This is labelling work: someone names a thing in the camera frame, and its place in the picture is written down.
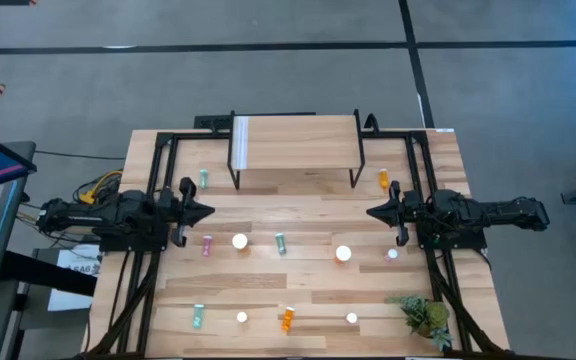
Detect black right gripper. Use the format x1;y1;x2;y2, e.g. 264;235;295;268
366;180;421;247

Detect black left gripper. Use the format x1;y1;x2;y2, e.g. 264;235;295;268
161;178;216;247

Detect wooden shelf with black legs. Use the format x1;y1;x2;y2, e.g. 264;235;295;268
226;109;367;191

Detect potted green succulent plant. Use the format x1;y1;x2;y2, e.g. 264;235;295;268
385;294;454;352

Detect white paper sheet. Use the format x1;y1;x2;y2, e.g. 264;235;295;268
47;243;104;312

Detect black stand base beam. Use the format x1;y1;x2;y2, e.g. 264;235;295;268
0;249;98;297

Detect black aluminium table frame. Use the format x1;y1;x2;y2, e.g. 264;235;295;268
80;128;507;359

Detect black cable loop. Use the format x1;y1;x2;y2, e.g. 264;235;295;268
362;113;382;135

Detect yellow cable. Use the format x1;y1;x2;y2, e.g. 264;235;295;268
78;169;124;205

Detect black floor cable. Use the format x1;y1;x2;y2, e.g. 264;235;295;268
35;150;125;162

